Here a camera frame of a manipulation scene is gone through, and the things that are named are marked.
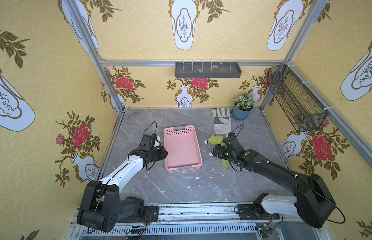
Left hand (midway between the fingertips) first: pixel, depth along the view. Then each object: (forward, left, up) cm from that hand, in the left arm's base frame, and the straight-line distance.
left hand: (168, 152), depth 88 cm
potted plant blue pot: (+30, -50, +10) cm, 59 cm away
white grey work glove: (+27, -38, -6) cm, 46 cm away
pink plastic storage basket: (+9, -8, -7) cm, 14 cm away
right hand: (-1, -29, +2) cm, 29 cm away
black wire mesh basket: (+14, -76, +20) cm, 80 cm away
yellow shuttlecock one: (+10, -29, -3) cm, 31 cm away
